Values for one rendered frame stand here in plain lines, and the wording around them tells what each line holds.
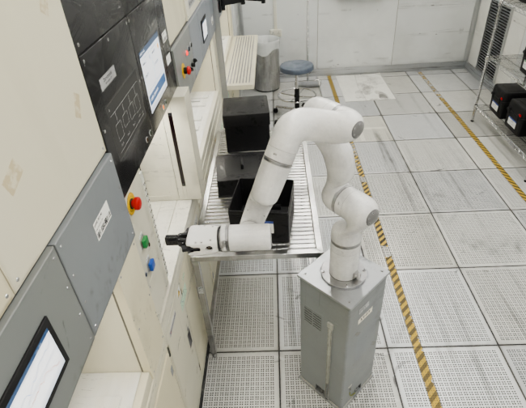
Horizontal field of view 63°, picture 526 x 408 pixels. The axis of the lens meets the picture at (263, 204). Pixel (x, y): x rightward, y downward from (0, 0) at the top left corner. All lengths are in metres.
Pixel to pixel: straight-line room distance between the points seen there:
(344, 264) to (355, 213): 0.28
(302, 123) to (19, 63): 0.71
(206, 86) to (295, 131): 2.25
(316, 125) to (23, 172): 0.77
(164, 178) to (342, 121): 1.09
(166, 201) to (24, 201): 1.39
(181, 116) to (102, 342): 0.99
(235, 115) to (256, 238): 1.42
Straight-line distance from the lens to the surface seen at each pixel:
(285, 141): 1.23
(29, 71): 0.91
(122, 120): 1.31
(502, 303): 3.01
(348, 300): 1.77
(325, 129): 1.27
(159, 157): 2.06
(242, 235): 1.32
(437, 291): 2.95
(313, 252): 1.95
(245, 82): 3.63
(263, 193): 1.27
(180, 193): 2.15
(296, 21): 6.00
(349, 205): 1.56
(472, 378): 2.61
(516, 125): 4.50
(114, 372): 1.57
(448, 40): 6.49
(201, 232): 1.37
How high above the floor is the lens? 2.08
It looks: 36 degrees down
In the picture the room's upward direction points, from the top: 4 degrees counter-clockwise
